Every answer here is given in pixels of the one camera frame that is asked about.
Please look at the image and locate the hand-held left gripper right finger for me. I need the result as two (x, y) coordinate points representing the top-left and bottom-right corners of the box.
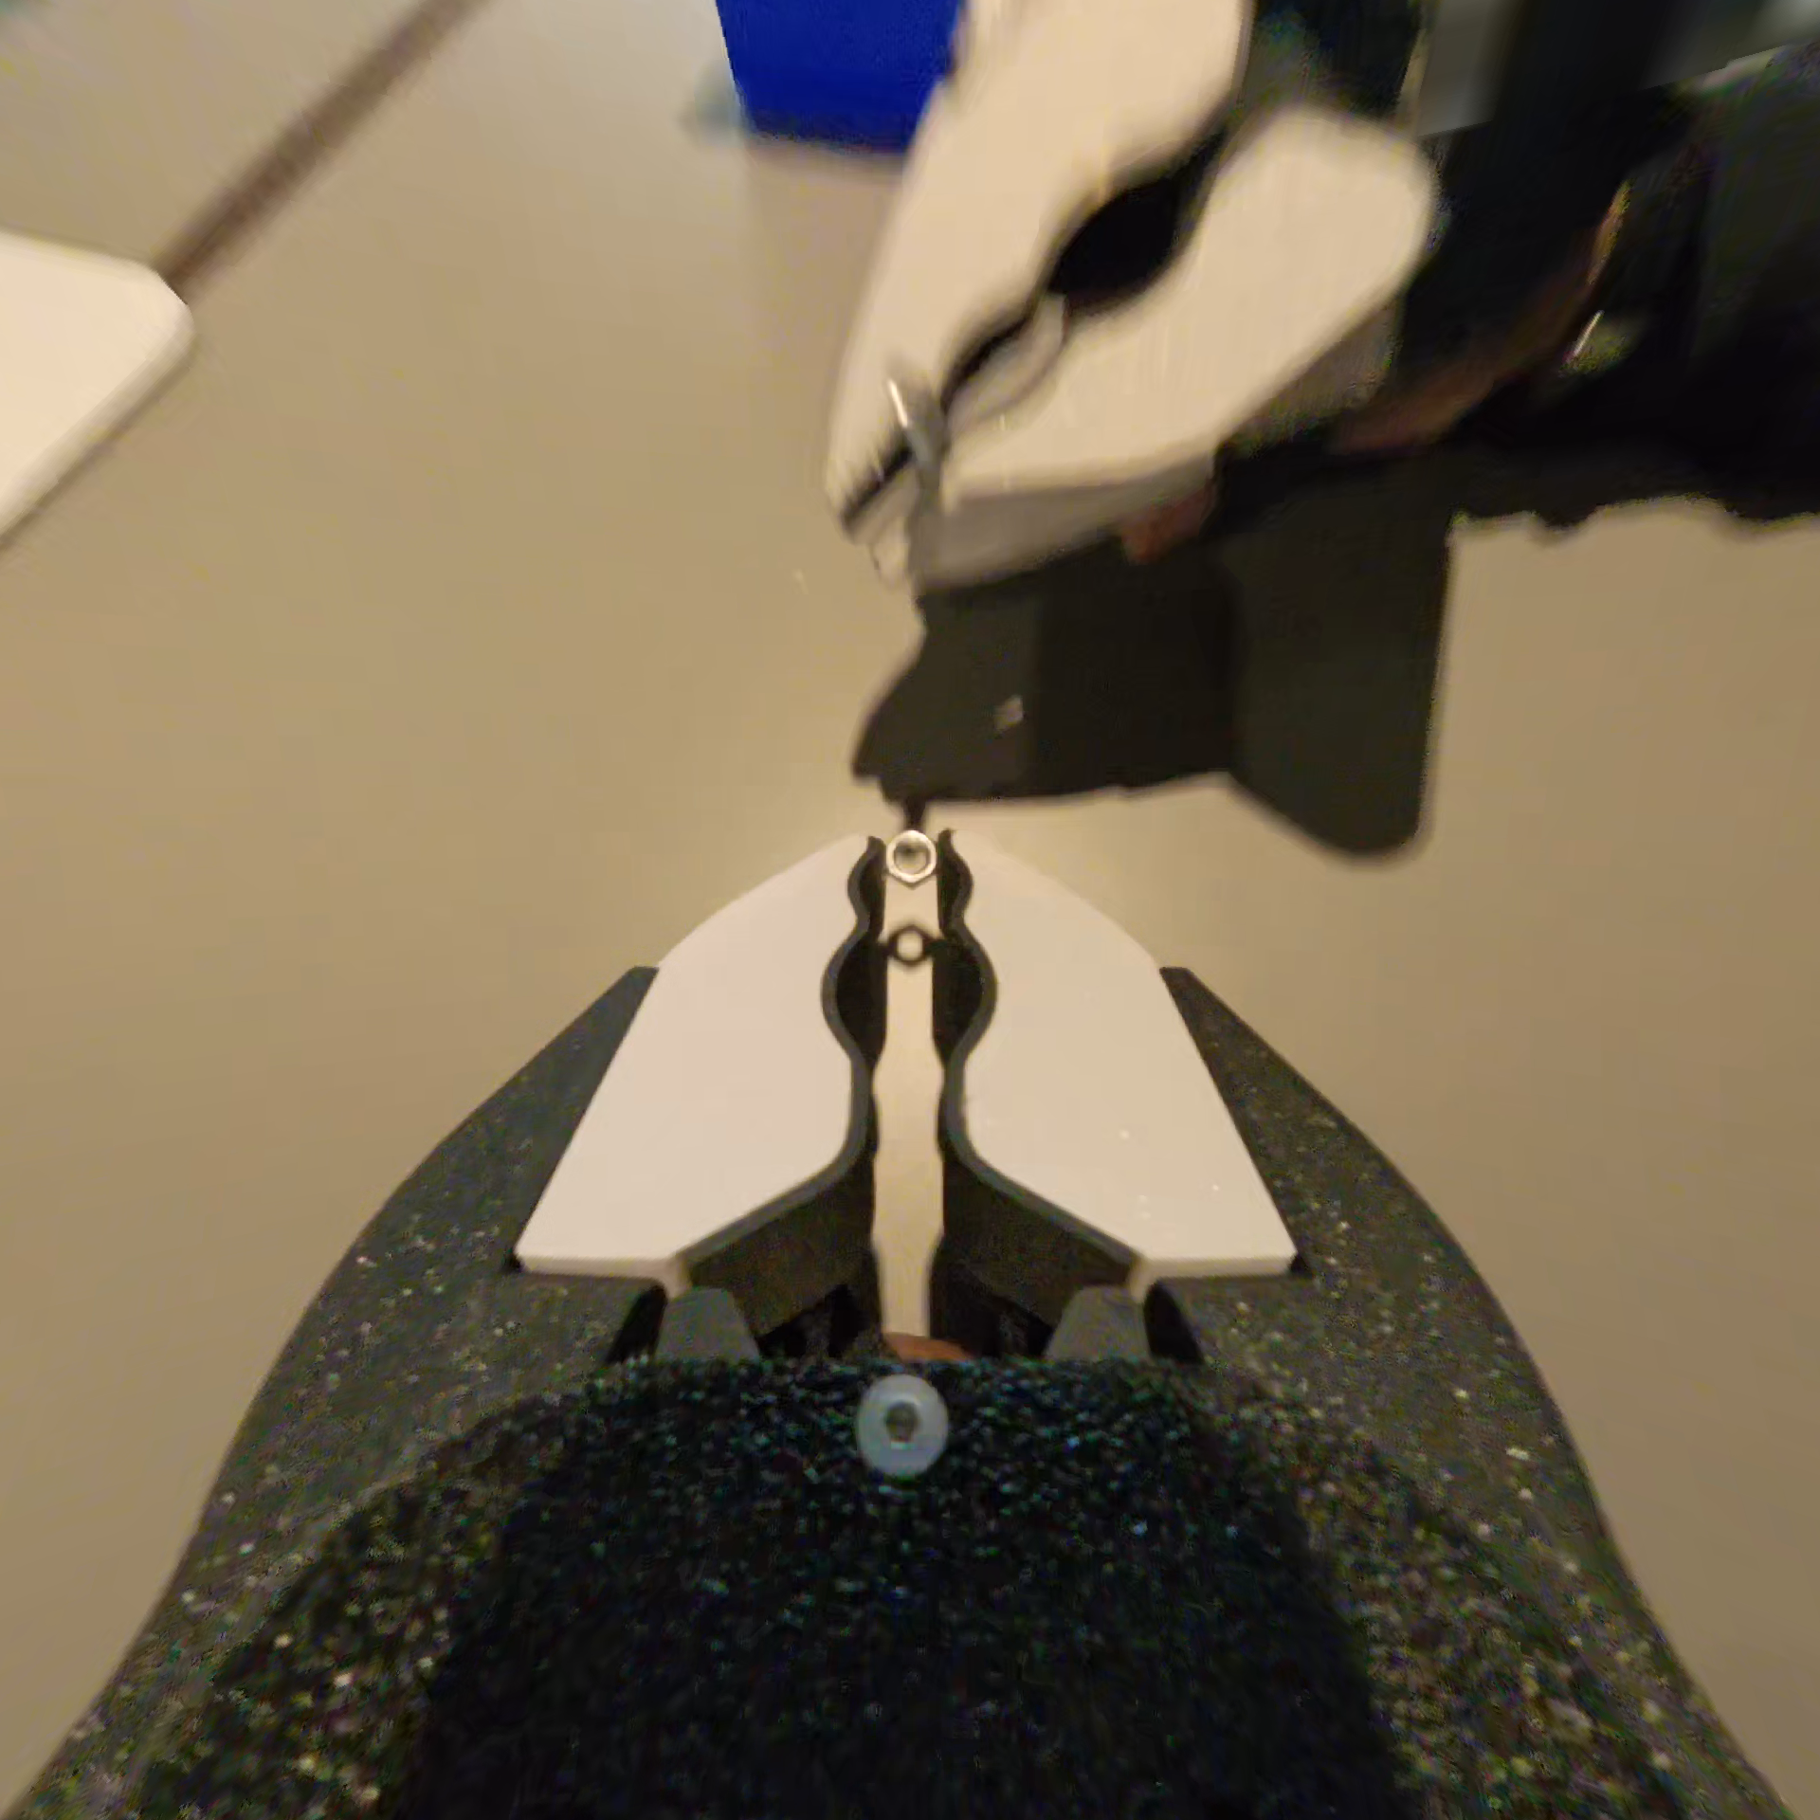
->
(932, 833), (1299, 1303)

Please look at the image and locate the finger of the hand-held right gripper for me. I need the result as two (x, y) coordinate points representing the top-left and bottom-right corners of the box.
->
(825, 0), (1257, 536)
(908, 112), (1442, 596)

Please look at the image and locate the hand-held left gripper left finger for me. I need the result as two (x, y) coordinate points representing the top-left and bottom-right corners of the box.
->
(512, 833), (884, 1298)

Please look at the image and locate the metal bolt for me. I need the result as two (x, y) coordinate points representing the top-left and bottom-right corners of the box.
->
(882, 373), (951, 479)

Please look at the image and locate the person's right forearm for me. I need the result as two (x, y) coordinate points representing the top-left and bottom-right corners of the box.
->
(1678, 44), (1820, 530)

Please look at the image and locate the person's right hand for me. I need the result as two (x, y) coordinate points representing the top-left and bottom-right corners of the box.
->
(1117, 171), (1722, 564)

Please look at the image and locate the blue plastic tote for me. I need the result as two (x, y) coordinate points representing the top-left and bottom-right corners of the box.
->
(716, 0), (971, 147)

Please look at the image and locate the white base board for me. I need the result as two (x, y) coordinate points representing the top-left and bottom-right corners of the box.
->
(0, 235), (198, 547)

